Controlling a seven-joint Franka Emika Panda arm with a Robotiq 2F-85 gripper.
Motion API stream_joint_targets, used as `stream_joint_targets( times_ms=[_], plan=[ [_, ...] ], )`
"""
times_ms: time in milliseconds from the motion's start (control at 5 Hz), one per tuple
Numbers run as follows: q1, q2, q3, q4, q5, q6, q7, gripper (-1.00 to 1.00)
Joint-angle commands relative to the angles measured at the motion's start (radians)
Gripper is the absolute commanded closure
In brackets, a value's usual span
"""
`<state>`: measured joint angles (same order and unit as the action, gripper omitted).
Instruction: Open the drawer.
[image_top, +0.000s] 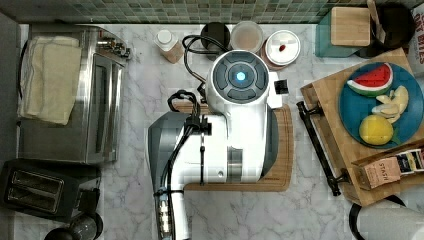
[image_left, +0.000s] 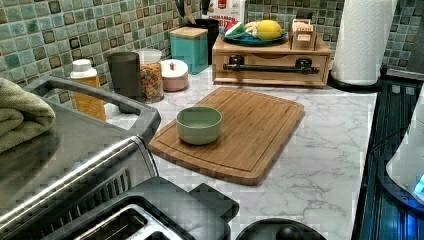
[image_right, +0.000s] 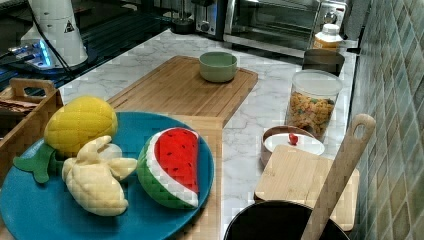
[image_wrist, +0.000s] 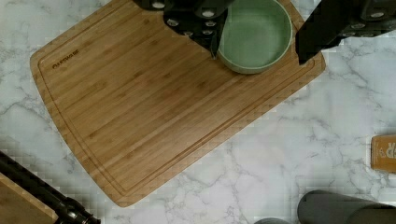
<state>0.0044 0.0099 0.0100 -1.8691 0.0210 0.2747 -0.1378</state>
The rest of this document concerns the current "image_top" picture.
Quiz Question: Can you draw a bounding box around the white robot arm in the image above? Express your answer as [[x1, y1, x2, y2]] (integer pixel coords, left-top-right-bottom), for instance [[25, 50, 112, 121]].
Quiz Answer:
[[146, 50, 283, 240]]

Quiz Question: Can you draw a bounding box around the wooden drawer cabinet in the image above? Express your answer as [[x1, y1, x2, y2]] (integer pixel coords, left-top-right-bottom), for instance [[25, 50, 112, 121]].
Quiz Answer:
[[299, 47, 424, 207]]

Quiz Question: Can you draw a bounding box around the dark round cup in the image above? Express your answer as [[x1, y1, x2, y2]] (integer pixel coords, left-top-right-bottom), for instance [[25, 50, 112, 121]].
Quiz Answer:
[[201, 22, 230, 61]]

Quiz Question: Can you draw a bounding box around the orange juice bottle white cap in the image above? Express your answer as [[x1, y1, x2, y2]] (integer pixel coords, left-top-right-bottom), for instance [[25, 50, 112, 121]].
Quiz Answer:
[[154, 29, 184, 64]]

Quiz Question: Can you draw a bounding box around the bamboo cutting board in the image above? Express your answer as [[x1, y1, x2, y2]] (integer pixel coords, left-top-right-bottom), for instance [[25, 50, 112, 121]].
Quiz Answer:
[[185, 104, 294, 192]]

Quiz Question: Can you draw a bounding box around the clear cereal canister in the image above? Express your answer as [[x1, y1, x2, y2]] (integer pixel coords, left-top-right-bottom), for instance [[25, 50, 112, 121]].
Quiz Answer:
[[230, 21, 264, 53]]

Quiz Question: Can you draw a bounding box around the brown bowl with white lid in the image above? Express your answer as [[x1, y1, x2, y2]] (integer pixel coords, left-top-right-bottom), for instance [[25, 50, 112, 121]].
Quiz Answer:
[[261, 30, 301, 71]]

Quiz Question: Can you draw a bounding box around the stainless toaster oven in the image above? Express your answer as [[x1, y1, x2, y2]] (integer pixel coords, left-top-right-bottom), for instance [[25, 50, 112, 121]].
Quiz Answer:
[[19, 24, 130, 164]]

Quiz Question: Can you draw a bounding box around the blue plate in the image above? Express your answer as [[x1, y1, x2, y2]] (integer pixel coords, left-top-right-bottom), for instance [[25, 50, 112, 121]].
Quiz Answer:
[[339, 62, 423, 148]]

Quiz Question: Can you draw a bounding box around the plush yellow lemon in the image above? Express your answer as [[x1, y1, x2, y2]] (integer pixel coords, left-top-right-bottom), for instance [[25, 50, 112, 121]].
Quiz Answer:
[[359, 115, 400, 146]]

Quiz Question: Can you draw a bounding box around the black pepper grinder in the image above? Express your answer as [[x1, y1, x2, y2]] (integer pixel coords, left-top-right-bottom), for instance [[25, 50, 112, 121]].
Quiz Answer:
[[44, 213, 103, 240]]

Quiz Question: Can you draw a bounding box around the plush watermelon slice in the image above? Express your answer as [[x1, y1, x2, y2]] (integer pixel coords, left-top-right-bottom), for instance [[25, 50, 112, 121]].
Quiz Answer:
[[347, 63, 393, 97]]

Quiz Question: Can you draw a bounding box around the folded beige towel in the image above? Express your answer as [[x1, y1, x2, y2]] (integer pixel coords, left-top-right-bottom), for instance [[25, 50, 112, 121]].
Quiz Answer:
[[18, 36, 82, 125]]

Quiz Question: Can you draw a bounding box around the black two-slot toaster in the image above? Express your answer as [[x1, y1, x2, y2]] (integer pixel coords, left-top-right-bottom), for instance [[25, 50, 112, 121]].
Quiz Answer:
[[1, 159, 101, 223]]

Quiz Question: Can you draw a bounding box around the stash tea packet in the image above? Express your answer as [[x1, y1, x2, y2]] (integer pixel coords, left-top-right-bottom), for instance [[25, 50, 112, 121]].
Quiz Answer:
[[362, 157, 401, 190]]

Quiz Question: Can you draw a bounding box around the plush peeled banana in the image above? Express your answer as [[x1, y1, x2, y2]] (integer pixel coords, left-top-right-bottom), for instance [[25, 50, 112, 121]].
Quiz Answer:
[[372, 86, 409, 124]]

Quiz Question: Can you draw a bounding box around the wooden spatula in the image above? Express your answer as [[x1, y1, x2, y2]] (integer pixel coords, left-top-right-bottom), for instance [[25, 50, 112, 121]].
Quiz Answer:
[[367, 0, 386, 43]]

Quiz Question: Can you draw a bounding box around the wooden tea box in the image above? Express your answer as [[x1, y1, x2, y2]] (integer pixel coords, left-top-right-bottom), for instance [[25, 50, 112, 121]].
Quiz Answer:
[[353, 141, 423, 190]]

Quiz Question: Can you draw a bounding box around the white electric kettle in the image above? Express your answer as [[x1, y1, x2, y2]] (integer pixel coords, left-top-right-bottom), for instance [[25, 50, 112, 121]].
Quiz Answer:
[[348, 196, 424, 240]]

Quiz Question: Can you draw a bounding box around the dark tea packets row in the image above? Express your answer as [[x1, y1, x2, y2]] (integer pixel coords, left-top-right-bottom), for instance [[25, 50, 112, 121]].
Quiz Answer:
[[396, 149, 424, 175]]

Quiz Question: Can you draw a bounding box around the black pot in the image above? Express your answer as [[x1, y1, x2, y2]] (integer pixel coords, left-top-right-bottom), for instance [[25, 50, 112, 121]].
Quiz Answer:
[[356, 2, 415, 59]]

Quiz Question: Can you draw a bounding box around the snack package white red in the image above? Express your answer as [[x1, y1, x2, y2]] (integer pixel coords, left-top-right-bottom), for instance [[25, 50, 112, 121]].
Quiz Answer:
[[407, 3, 424, 77]]

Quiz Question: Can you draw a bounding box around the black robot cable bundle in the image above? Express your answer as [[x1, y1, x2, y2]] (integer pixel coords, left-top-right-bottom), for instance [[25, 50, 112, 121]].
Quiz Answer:
[[153, 34, 232, 240]]

